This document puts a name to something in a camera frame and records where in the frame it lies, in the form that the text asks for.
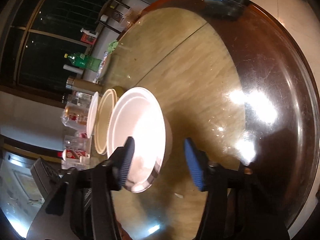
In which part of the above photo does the steel thermos flask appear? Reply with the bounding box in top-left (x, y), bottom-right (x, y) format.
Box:
top-left (66, 76), bottom-right (103, 95)

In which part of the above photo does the bagged liquor bottle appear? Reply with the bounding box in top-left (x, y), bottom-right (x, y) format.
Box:
top-left (61, 102), bottom-right (88, 133)

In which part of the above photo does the clear glass mug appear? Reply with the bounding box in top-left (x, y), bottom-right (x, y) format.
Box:
top-left (64, 135), bottom-right (88, 151)

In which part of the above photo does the dark wooden chair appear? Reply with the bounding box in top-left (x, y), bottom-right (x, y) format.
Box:
top-left (96, 0), bottom-right (142, 34)

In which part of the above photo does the white foam bowl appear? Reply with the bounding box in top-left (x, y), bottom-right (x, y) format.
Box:
top-left (106, 87), bottom-right (172, 193)
top-left (86, 92), bottom-right (99, 139)

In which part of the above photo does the cream plastic bowl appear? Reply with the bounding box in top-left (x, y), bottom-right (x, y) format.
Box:
top-left (94, 88), bottom-right (118, 155)

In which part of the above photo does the green plastic bottle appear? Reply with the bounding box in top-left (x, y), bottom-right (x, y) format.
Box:
top-left (64, 53), bottom-right (101, 72)

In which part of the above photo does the gold glitter placemat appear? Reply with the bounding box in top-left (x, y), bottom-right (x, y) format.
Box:
top-left (113, 86), bottom-right (126, 98)

